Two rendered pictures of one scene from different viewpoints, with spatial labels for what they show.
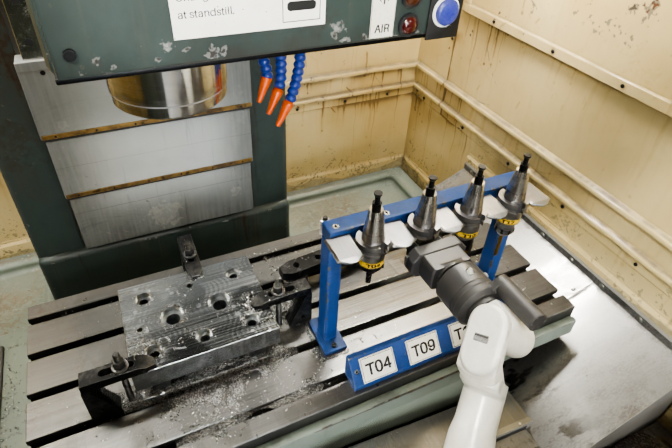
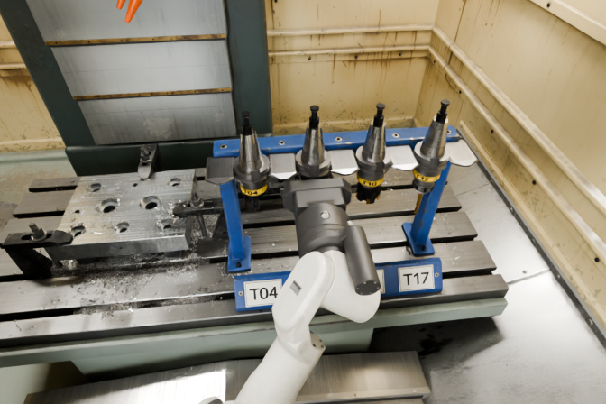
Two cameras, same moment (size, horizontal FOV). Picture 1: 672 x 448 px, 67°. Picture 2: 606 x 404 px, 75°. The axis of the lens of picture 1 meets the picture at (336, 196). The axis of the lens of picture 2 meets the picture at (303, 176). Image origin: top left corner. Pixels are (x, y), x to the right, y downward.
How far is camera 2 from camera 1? 0.44 m
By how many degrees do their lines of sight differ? 16
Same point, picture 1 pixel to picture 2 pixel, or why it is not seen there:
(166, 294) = (114, 188)
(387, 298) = not seen: hidden behind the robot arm
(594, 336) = (530, 326)
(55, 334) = (39, 203)
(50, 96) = (47, 5)
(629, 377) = (555, 381)
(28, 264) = not seen: hidden behind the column
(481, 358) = (287, 309)
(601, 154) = (582, 127)
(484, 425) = (276, 383)
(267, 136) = (250, 71)
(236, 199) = (220, 124)
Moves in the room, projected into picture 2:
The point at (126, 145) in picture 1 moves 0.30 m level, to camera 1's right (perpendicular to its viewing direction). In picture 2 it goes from (117, 59) to (211, 78)
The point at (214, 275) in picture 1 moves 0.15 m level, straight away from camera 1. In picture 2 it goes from (159, 180) to (175, 145)
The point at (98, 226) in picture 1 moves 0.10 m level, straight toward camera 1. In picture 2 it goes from (103, 127) to (97, 146)
